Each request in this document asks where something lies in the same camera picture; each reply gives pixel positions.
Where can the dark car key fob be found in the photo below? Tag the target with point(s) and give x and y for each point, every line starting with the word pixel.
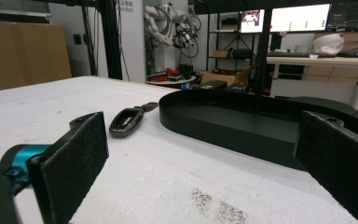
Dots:
pixel 126 121

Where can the dark computer monitor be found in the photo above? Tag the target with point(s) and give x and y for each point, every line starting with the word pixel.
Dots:
pixel 352 14

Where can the brown cardboard panel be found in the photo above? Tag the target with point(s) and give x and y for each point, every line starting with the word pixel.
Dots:
pixel 21 56

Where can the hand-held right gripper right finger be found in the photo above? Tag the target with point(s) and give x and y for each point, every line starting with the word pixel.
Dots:
pixel 338 155

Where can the round white table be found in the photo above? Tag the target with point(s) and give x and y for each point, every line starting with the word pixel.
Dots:
pixel 171 81

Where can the cardboard box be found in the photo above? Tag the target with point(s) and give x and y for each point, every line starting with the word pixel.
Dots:
pixel 220 76

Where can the black keyboard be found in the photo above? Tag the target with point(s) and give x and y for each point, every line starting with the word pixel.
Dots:
pixel 287 54

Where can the black oval tray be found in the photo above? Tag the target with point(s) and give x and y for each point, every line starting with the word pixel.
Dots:
pixel 230 124

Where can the white cloth bundle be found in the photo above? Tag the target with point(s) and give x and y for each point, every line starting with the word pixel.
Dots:
pixel 328 43

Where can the white desk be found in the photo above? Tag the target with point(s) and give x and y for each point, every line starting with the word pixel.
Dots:
pixel 323 62

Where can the black metal post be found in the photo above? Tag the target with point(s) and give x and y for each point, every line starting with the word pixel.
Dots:
pixel 262 56

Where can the black metal stand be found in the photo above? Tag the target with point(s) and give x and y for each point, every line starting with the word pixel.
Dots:
pixel 110 37

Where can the black shelf rack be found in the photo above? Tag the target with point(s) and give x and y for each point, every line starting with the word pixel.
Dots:
pixel 227 43

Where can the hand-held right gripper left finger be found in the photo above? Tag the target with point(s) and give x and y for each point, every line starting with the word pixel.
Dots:
pixel 71 165

